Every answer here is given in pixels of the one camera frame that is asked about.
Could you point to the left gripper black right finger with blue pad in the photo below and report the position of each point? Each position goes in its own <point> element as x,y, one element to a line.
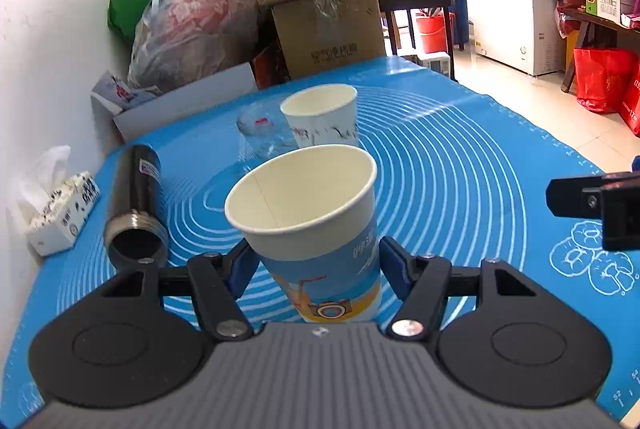
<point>425,284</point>

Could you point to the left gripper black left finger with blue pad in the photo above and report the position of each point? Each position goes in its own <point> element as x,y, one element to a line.
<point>213,281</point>

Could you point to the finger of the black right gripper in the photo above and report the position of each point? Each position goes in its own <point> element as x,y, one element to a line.
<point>612,198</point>

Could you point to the blue illustrated paper cup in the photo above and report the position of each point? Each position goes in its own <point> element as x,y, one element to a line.
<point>310,217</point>

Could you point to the clear glass cup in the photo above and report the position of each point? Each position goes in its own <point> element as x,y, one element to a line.
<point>265,128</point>

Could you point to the white printed paper cup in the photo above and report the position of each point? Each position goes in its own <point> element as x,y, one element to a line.
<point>323,114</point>

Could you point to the black thermos flask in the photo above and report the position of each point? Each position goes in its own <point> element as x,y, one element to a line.
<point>135,229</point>

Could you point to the blue silicone baking mat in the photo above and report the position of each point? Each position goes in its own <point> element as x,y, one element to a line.
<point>459,176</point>

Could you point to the red shopping bag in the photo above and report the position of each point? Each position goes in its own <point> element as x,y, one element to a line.
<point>602,76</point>

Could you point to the white tissue pack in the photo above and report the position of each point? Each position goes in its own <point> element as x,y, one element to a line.
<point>54,205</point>

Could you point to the white open carton box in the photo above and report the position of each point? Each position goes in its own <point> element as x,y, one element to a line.
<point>138,112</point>

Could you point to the white chest freezer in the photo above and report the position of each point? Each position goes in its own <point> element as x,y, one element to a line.
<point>520,34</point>

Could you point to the red bucket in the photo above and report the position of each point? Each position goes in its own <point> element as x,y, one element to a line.
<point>432,32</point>

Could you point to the clear bag with red contents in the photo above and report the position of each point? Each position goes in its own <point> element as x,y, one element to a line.
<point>178,42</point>

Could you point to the lower cardboard box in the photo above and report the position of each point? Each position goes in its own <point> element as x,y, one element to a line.
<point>320,35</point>

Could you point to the black chair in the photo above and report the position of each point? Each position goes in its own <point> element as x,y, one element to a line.
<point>390,7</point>

